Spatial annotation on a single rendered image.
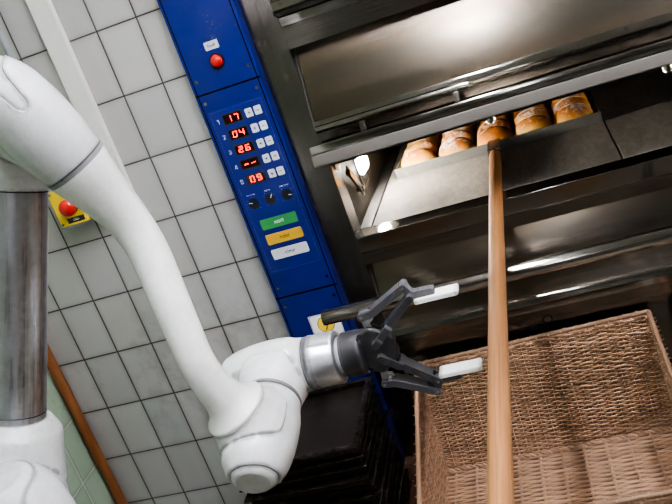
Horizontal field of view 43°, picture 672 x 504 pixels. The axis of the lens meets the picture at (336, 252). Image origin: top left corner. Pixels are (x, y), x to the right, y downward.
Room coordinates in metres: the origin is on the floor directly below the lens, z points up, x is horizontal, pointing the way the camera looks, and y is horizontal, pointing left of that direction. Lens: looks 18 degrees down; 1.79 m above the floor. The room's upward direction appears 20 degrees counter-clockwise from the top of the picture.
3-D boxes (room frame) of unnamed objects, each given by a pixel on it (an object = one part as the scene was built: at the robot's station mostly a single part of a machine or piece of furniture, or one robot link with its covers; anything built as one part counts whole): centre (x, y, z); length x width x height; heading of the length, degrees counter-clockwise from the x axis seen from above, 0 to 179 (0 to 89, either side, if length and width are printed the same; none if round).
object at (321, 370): (1.29, 0.07, 1.19); 0.09 x 0.06 x 0.09; 163
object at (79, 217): (2.01, 0.53, 1.46); 0.10 x 0.07 x 0.10; 73
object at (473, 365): (1.23, -0.12, 1.12); 0.07 x 0.03 x 0.01; 73
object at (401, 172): (2.34, -0.54, 1.20); 0.55 x 0.36 x 0.03; 73
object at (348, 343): (1.27, 0.00, 1.19); 0.09 x 0.07 x 0.08; 73
